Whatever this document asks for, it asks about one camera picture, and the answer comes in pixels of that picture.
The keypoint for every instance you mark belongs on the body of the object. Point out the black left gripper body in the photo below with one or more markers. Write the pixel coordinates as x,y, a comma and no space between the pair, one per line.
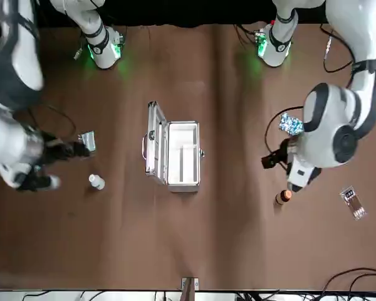
289,150

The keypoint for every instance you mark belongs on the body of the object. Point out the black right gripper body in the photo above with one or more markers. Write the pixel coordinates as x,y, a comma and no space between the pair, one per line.
37,150

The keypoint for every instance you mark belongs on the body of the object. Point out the silver aluminium medicine case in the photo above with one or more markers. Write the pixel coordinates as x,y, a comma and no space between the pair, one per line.
181,150

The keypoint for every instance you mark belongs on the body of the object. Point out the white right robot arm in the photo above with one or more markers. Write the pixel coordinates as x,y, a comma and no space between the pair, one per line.
105,58

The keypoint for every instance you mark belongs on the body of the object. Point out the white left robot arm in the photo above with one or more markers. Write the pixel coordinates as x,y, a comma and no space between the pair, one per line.
363,37

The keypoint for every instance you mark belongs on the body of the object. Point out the blue white capsule bag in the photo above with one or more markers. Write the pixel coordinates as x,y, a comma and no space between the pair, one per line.
289,123

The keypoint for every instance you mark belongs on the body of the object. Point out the small white bottle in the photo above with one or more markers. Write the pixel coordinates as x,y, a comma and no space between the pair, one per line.
97,182

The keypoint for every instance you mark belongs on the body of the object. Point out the brown bottle orange cap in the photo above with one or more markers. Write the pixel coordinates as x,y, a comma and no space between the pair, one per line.
283,197

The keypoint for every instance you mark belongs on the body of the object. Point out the silver aluminium post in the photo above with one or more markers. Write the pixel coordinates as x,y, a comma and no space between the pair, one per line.
189,288

